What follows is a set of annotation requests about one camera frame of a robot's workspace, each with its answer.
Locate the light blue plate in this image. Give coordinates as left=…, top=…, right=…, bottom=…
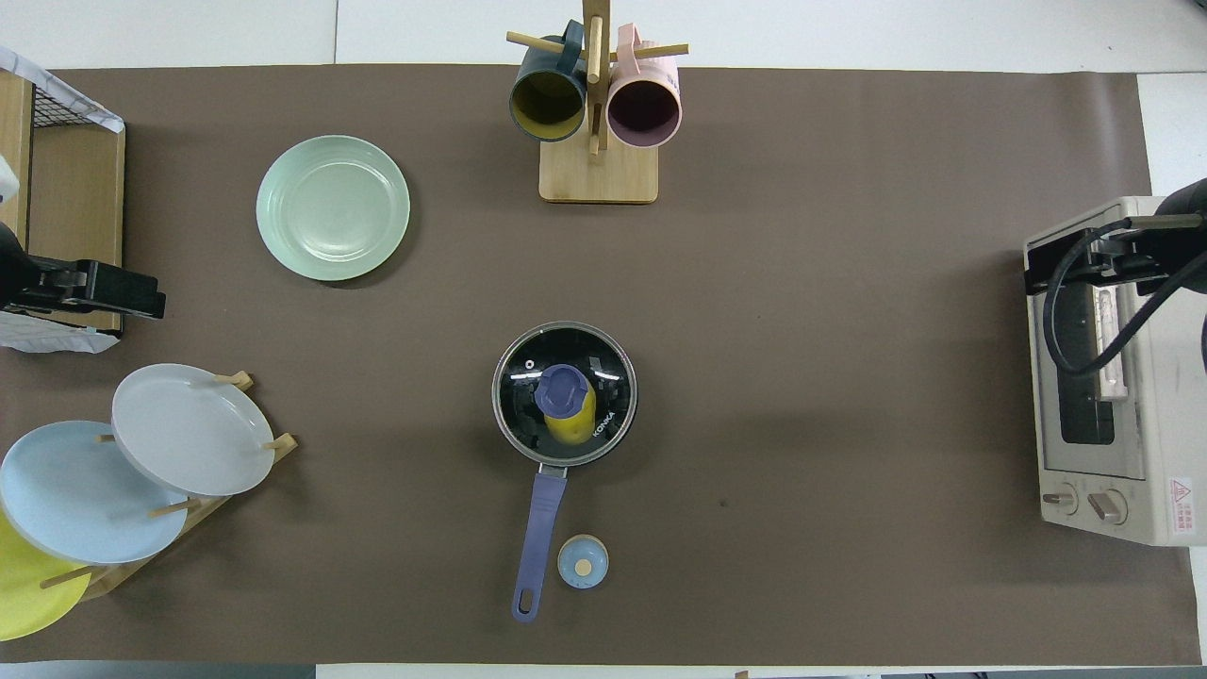
left=0, top=421, right=190, bottom=565

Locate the glass lid with purple knob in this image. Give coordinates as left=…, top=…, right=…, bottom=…
left=492, top=323, right=638, bottom=468

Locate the wooden mug tree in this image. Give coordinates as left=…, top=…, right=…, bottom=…
left=506, top=0, right=689, bottom=205

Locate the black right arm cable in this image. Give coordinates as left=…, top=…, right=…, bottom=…
left=1042, top=222, right=1197, bottom=376

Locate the brown table mat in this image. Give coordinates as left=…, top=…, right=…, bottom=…
left=0, top=64, right=1200, bottom=666

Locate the pink mug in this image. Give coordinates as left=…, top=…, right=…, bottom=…
left=606, top=24, right=683, bottom=149

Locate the dark teal mug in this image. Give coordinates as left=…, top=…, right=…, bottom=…
left=509, top=21, right=589, bottom=143

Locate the white patterned paper sheet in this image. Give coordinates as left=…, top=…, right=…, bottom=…
left=0, top=311, right=122, bottom=355
left=0, top=47, right=125, bottom=133

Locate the light green plate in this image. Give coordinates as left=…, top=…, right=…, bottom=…
left=256, top=135, right=412, bottom=282

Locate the dark pot with purple handle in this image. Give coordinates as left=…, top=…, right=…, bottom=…
left=491, top=322, right=639, bottom=623

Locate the wooden plate rack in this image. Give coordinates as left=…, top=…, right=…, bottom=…
left=40, top=371, right=299, bottom=602

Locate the yellow plate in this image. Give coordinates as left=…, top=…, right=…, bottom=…
left=0, top=514, right=92, bottom=642

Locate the beige toaster oven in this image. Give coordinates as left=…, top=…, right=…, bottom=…
left=1024, top=196, right=1207, bottom=548

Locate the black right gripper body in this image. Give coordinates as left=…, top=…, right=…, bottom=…
left=1099, top=215, right=1207, bottom=289

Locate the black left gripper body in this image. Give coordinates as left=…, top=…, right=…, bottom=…
left=0, top=264, right=92, bottom=314

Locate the grey plate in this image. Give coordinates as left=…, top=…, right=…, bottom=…
left=111, top=364, right=276, bottom=497

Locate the wooden wire basket box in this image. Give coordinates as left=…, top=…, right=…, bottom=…
left=0, top=71, right=126, bottom=333

